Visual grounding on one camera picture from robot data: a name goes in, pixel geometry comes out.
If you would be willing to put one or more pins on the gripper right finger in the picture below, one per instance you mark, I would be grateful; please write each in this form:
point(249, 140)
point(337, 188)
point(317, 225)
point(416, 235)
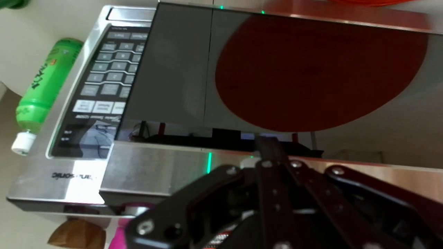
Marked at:
point(363, 193)

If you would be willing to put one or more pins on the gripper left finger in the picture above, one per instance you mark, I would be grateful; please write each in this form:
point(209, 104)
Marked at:
point(193, 204)

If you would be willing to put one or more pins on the pink bowl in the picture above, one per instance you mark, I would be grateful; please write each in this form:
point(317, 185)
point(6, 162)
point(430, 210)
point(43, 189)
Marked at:
point(119, 235)

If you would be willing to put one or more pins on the microwave door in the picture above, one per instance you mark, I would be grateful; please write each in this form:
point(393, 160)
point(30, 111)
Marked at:
point(173, 76)

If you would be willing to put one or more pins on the silver microwave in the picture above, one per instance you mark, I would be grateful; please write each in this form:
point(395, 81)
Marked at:
point(90, 103)

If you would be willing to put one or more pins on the brown paper bag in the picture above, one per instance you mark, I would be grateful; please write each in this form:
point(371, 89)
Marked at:
point(78, 235)

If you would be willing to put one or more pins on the green plastic bottle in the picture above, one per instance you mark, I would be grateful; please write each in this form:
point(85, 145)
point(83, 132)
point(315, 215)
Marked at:
point(45, 86)

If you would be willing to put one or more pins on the green object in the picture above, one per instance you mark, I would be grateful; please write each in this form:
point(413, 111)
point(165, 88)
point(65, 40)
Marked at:
point(12, 2)

